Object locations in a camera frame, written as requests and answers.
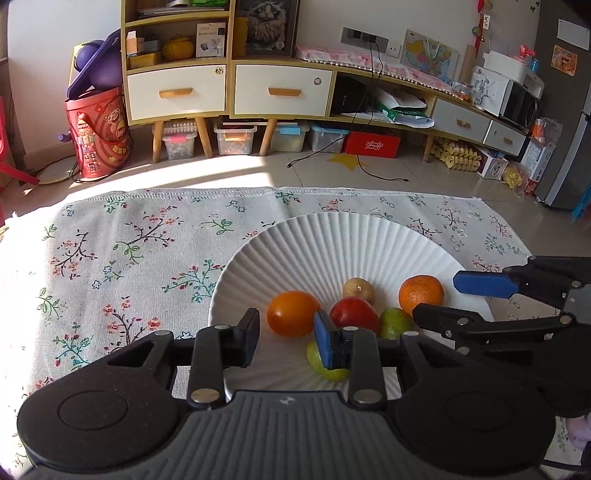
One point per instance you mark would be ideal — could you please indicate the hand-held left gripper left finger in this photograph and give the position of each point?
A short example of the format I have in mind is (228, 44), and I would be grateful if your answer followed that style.
(251, 337)

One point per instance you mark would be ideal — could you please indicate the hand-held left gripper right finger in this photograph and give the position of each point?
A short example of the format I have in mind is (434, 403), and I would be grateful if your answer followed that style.
(323, 344)

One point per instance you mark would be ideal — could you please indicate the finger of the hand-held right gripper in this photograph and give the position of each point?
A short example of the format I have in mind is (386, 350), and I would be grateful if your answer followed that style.
(485, 282)
(443, 318)

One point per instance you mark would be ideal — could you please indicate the dimpled orange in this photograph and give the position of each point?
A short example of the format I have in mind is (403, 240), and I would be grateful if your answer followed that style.
(421, 293)

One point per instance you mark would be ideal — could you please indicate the smooth orange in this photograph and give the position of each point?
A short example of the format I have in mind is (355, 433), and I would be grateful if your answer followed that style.
(293, 314)

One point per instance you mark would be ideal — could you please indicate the red tomato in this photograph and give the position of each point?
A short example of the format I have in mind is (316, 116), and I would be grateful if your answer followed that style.
(353, 314)

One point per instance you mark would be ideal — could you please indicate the brown kiwi fruit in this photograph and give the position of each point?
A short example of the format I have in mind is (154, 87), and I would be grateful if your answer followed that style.
(358, 290)

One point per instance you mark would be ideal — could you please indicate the white ribbed plate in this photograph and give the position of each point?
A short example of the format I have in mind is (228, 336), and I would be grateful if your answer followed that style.
(323, 249)

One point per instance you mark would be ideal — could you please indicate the yellow bag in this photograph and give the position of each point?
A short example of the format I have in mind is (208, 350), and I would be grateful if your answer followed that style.
(516, 176)

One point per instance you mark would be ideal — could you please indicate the small printed box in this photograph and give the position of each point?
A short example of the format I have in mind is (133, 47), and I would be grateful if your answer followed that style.
(493, 167)

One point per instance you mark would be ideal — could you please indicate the pile of yellow blocks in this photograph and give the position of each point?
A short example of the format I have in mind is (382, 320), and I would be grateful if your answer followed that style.
(457, 154)

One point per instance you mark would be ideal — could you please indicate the floral tablecloth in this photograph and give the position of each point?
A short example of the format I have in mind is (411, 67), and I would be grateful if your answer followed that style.
(138, 258)

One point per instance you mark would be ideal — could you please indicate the long low wooden cabinet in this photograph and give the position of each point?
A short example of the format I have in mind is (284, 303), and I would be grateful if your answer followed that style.
(461, 122)

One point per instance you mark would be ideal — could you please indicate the red cardboard box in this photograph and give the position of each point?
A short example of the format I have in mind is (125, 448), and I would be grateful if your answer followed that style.
(373, 145)

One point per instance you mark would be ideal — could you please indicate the black microwave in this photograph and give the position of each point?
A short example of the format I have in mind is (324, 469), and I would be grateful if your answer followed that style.
(521, 104)

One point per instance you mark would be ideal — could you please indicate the yellow star sticker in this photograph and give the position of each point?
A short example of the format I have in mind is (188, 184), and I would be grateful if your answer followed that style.
(346, 161)

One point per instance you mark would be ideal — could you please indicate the grey refrigerator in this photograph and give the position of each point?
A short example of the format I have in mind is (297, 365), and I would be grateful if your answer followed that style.
(563, 115)

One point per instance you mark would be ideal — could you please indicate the white paper bags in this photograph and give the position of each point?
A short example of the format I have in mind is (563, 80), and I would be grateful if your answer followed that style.
(401, 108)

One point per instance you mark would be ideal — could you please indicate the clear storage box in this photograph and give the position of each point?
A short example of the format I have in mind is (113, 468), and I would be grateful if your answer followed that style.
(328, 138)
(234, 138)
(289, 137)
(180, 141)

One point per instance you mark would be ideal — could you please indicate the black box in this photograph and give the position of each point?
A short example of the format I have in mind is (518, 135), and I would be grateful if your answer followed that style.
(351, 94)

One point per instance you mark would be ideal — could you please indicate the white drawer wooden cabinet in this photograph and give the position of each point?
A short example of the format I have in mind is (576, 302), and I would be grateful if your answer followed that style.
(175, 94)
(281, 90)

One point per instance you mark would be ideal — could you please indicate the round white disc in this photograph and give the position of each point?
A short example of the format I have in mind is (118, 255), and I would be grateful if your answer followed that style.
(57, 173)

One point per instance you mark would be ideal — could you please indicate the red printed bucket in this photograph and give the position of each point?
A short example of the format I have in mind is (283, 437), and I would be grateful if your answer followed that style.
(97, 134)

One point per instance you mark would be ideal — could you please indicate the pink lace cloth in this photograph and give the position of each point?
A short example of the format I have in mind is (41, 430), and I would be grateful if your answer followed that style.
(351, 57)

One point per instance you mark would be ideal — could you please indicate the yellow pot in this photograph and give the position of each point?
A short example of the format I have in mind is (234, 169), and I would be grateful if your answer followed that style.
(178, 47)

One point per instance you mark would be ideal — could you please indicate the small white box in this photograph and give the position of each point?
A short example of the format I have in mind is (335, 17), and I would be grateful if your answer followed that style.
(210, 40)

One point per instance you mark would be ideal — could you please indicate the red plastic chair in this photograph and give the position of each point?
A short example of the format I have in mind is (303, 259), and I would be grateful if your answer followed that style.
(7, 152)

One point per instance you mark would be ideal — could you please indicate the purple toy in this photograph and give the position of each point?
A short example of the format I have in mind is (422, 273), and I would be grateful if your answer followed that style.
(94, 69)

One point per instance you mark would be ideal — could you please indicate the cat picture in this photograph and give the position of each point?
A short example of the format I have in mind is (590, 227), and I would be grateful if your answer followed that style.
(270, 25)

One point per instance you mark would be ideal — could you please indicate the wall outlet strip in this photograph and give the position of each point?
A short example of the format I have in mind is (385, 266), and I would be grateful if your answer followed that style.
(369, 39)

